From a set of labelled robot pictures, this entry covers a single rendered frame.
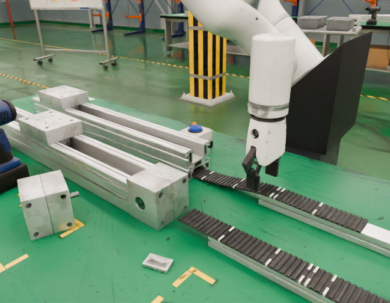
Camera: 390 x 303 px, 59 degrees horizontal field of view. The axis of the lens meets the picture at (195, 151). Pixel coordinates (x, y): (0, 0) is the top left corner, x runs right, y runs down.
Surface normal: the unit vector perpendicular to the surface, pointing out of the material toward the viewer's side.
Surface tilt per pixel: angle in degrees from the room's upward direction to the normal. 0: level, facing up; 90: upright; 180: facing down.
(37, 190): 0
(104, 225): 0
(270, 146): 89
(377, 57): 90
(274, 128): 86
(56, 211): 90
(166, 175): 0
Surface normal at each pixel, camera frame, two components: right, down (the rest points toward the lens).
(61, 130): 0.76, 0.26
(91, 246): -0.01, -0.90
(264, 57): -0.48, 0.38
